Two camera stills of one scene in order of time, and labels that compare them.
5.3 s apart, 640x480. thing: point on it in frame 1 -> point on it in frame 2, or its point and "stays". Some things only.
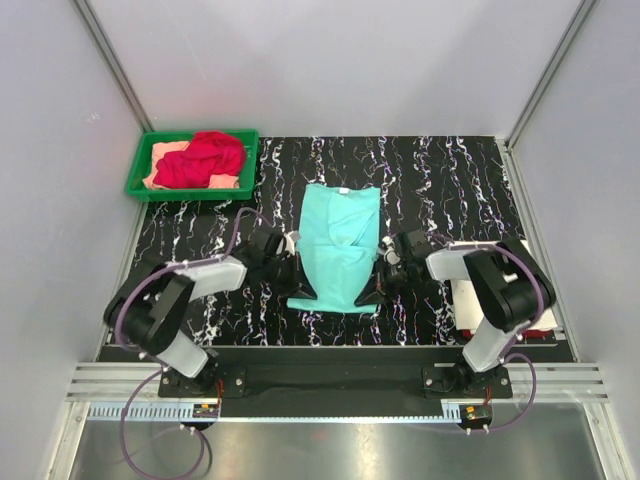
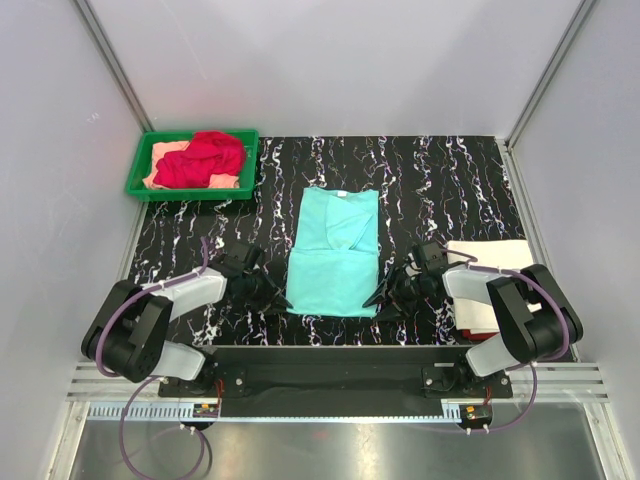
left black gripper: (297, 285) -> (272, 301)
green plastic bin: (137, 190) stays
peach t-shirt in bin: (214, 182) stays
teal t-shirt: (337, 246) stays
